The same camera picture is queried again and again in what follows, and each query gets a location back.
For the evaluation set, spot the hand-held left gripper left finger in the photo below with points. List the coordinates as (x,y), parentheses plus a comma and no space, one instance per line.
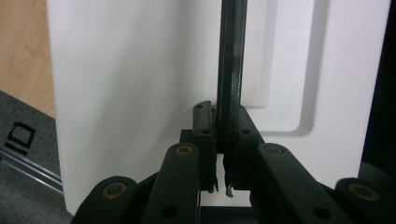
(205,149)

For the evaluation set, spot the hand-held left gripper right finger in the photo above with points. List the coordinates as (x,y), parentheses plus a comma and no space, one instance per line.
(246,155)

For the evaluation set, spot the white plastic board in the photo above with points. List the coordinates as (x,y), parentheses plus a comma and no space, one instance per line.
(124,93)

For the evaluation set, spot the dark curtain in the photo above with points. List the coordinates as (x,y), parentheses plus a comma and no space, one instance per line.
(381,93)

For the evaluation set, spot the silver metal floor rail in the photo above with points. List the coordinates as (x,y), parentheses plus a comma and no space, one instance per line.
(31,172)

